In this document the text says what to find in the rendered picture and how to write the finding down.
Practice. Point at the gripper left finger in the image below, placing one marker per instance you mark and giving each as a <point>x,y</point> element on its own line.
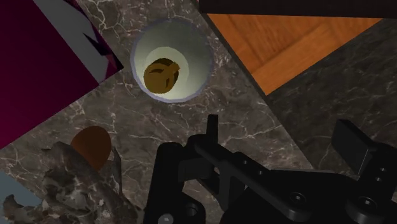
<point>169,173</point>

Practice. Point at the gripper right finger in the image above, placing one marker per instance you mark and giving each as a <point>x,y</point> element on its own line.
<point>353,145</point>

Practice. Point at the brown egg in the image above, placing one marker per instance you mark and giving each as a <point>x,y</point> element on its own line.
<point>93,145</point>

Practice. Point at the marbled grey crumpled object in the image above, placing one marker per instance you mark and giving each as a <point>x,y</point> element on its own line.
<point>77,192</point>

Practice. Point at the brown walnut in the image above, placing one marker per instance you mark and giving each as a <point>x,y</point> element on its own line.
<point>161,77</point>

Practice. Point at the white cup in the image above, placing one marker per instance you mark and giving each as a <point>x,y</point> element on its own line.
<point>189,40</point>

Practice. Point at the pale blue grey object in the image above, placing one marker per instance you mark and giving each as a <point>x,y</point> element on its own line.
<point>15,189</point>

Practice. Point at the magenta and grey box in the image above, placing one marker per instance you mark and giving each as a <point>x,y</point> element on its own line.
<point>37,68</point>

